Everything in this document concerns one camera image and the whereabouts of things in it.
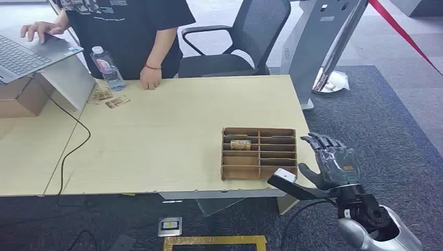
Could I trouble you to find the brown cardboard box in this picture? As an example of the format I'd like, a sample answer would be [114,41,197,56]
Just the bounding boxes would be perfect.
[0,73,56,119]

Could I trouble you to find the grey kiosk stand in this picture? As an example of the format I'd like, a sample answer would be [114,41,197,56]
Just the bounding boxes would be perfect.
[279,0,370,111]

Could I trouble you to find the black office chair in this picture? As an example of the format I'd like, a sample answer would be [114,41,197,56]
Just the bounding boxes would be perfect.
[178,0,292,78]

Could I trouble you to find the person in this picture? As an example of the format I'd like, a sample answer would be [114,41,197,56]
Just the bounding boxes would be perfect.
[20,0,196,91]

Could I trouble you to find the black cable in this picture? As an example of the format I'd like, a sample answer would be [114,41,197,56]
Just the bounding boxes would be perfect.
[48,93,92,196]

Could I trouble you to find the yellow floor tape frame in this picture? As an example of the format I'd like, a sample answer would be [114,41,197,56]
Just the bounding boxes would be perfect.
[162,235,268,251]

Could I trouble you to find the grey laptop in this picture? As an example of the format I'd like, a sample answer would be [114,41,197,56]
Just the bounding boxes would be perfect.
[0,32,85,85]

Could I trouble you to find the brown wooden card organizer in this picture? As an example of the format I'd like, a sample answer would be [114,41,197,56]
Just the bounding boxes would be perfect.
[220,127,299,181]

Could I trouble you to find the person's right hand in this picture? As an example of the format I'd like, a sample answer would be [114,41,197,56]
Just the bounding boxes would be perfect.
[20,21,63,44]

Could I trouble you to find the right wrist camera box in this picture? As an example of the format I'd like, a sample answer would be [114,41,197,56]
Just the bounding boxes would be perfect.
[266,168,338,202]

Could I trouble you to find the red barrier strip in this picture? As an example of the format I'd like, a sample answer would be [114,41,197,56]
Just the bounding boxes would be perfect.
[368,0,443,76]

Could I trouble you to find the patterned card in organizer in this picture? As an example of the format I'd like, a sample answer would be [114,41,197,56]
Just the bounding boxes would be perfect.
[230,140,252,151]

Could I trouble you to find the person's hand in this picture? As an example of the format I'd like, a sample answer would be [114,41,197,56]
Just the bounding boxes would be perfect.
[139,65,162,91]
[20,21,63,44]

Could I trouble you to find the person's left hand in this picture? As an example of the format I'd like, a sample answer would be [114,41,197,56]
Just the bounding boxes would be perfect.
[139,65,162,91]

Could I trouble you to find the clear plastic water bottle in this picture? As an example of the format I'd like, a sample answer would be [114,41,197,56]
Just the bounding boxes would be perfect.
[90,45,126,92]

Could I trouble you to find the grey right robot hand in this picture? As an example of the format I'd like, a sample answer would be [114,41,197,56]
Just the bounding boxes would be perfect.
[298,132,362,191]

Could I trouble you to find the white laptop stand panel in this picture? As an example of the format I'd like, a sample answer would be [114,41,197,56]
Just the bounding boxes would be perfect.
[40,54,97,111]

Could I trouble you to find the white floor marker tag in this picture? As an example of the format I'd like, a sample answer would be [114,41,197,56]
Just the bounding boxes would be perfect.
[157,217,183,237]

